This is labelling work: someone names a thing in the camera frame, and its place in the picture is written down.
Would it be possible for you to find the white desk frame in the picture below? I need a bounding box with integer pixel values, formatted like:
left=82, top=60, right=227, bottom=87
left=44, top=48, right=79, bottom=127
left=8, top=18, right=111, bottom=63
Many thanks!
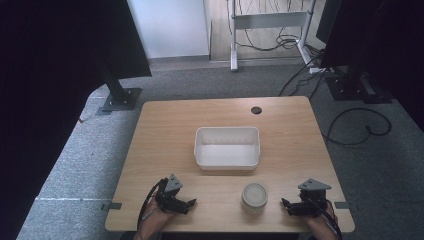
left=229, top=0, right=318, bottom=73

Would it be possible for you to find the person's right hand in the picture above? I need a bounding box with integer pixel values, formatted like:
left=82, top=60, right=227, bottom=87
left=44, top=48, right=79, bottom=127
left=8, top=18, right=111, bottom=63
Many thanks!
left=305, top=202, right=341, bottom=240

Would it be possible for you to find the dark monitor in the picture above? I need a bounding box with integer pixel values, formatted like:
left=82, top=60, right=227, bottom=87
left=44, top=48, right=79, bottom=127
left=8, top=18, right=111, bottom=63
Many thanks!
left=315, top=0, right=343, bottom=45

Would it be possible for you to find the black looped floor cable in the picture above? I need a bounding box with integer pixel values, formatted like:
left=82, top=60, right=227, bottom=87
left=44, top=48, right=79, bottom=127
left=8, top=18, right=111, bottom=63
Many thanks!
left=321, top=106, right=393, bottom=147

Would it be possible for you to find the white power strip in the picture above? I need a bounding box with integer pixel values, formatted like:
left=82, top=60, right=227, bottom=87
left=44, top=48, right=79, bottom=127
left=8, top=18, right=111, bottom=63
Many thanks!
left=308, top=67, right=335, bottom=75

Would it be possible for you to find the black curtain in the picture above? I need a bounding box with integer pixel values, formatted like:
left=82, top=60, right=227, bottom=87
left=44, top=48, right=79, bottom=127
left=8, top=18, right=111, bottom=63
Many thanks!
left=0, top=0, right=153, bottom=240
left=320, top=0, right=424, bottom=133

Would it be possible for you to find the bundle of black cables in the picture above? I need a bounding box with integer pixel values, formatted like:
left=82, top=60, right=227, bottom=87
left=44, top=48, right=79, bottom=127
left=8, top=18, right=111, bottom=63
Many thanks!
left=237, top=0, right=323, bottom=56

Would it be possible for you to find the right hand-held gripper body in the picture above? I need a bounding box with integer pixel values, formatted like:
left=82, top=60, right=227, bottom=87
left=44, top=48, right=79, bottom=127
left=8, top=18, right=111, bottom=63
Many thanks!
left=289, top=178, right=333, bottom=218

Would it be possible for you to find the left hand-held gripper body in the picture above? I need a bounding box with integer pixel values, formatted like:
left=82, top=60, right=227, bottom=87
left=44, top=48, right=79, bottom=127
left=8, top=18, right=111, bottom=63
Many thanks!
left=154, top=173, right=189, bottom=215

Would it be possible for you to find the white plastic bin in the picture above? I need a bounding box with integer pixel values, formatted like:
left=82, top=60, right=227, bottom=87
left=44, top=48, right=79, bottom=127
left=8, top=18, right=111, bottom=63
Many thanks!
left=193, top=126, right=261, bottom=172

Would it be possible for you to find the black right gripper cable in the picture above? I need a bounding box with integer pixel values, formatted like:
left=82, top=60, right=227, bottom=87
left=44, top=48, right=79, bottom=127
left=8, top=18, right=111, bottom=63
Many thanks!
left=300, top=192, right=343, bottom=240

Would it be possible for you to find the black metal stand with base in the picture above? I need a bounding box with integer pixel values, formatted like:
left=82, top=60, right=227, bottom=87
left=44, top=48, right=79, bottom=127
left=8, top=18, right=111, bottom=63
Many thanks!
left=98, top=61, right=143, bottom=113
left=324, top=64, right=394, bottom=105

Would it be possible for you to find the grey table edge bracket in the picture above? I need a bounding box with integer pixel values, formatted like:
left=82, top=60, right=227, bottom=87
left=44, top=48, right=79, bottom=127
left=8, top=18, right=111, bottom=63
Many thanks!
left=100, top=201, right=123, bottom=212

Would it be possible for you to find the person's left hand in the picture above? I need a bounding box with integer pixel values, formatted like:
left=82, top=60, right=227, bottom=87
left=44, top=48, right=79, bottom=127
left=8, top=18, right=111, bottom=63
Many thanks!
left=133, top=199, right=176, bottom=240

